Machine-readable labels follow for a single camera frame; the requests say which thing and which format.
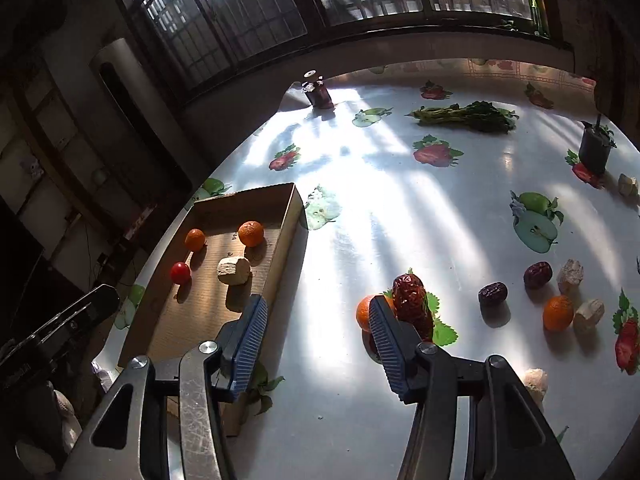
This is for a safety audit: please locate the white fluffy chunk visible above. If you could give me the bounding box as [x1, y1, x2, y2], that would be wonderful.
[520, 367, 549, 406]

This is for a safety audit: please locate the black plant pot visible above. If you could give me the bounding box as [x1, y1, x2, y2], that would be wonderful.
[578, 120, 617, 177]

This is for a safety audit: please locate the white cloth bundle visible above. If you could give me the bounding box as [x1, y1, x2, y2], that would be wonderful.
[15, 380, 83, 476]

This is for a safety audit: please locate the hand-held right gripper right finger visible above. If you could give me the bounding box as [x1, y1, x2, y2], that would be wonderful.
[369, 296, 576, 480]

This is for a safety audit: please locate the brown cardboard box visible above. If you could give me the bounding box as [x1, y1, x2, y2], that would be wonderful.
[117, 182, 308, 436]

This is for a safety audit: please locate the red flat box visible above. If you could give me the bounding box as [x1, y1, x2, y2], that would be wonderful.
[125, 205, 156, 241]

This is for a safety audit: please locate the black television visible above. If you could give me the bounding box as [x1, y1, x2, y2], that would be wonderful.
[0, 200, 46, 346]

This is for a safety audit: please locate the wooden wall shelf unit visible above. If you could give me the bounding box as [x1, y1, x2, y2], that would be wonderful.
[0, 55, 201, 271]

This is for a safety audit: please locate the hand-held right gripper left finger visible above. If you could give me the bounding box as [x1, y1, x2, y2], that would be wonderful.
[60, 294, 268, 480]

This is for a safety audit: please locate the white standing air conditioner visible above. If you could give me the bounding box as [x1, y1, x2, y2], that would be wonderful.
[89, 37, 211, 201]

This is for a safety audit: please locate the angular beige chunk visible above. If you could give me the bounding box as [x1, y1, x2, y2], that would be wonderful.
[556, 259, 585, 295]

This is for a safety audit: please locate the dark dried date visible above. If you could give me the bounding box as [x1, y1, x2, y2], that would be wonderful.
[478, 282, 509, 307]

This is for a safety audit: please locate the round beige chunk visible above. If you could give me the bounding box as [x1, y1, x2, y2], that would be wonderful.
[573, 299, 606, 333]

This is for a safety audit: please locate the large red dried date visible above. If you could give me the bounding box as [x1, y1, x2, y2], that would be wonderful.
[391, 272, 435, 343]

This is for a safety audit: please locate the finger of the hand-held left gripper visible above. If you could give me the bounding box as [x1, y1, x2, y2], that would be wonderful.
[30, 284, 121, 356]

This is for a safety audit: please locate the green leafy vegetable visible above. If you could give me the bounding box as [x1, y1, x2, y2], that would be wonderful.
[406, 101, 520, 135]

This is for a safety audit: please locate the dark red jar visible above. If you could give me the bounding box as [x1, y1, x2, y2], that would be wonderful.
[301, 69, 335, 110]

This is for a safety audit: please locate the fruit print tablecloth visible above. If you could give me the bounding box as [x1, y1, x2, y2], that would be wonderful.
[92, 57, 640, 480]

